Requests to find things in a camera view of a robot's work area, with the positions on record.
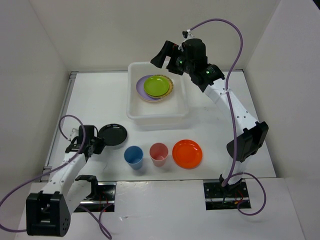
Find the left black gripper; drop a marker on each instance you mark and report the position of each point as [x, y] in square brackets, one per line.
[101, 145]

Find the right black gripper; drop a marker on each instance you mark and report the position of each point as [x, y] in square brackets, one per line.
[169, 49]

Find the black round plate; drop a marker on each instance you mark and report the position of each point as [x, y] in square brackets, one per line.
[113, 135]

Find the yellow woven pattern plate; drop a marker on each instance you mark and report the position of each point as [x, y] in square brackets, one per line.
[171, 86]

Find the green round plate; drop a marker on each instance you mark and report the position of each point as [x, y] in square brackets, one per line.
[156, 86]

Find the purple round plate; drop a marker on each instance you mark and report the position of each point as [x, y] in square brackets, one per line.
[140, 85]

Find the pink plastic cup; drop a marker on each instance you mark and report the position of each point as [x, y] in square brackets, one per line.
[158, 153]

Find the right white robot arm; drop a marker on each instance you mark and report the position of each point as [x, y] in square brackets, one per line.
[250, 133]

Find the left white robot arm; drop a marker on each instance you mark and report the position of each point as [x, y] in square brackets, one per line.
[48, 212]

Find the white plastic bin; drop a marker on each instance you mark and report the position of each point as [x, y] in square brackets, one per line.
[171, 112]

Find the blue plastic cup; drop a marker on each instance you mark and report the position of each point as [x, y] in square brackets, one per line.
[134, 155]

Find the orange round plate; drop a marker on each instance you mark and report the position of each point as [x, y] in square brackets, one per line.
[187, 154]

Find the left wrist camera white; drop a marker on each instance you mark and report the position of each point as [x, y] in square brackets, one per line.
[73, 133]

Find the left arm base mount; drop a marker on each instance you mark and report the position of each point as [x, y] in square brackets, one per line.
[104, 200]

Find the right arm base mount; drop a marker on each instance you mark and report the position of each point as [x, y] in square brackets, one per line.
[217, 198]

